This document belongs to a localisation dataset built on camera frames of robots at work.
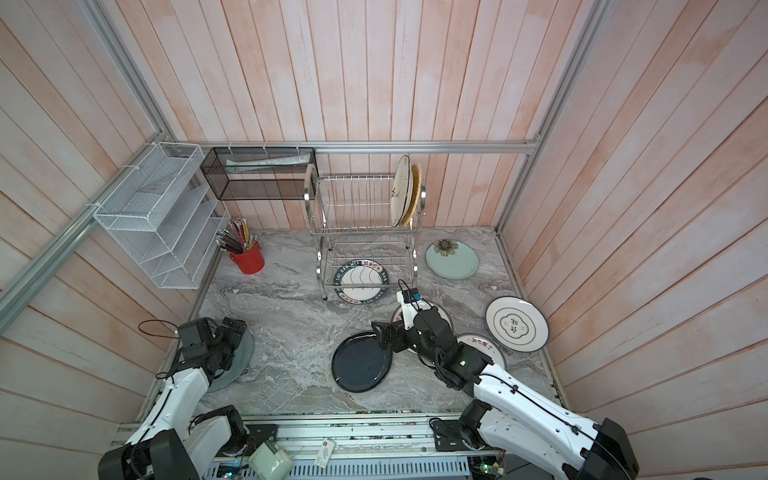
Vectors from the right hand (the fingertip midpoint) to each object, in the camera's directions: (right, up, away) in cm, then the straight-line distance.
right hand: (386, 319), depth 76 cm
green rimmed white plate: (-8, +8, +22) cm, 25 cm away
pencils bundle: (-52, +23, +25) cm, 62 cm away
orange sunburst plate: (+4, -3, +19) cm, 19 cm away
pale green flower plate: (+26, +16, +35) cm, 47 cm away
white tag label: (-15, -31, -5) cm, 35 cm away
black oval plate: (-7, -15, +9) cm, 19 cm away
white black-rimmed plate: (+43, -5, +17) cm, 46 cm away
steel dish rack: (-9, +21, +37) cm, 43 cm away
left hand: (-43, -7, +11) cm, 45 cm away
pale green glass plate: (-42, -15, +9) cm, 46 cm away
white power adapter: (-27, -31, -10) cm, 42 cm away
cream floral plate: (+5, +36, +10) cm, 38 cm away
